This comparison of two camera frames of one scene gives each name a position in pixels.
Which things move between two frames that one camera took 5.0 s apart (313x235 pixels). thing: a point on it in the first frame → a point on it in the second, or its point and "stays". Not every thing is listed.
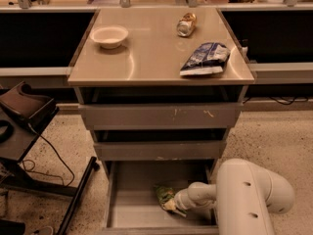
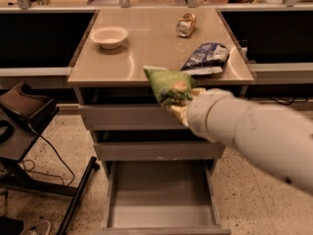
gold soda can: x=186 y=24 stays
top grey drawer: x=159 y=117 stays
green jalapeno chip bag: x=166 y=193 → x=170 y=87
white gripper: x=183 y=198 → x=205 y=112
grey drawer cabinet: x=158 y=88 stays
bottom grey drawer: x=132 y=208 stays
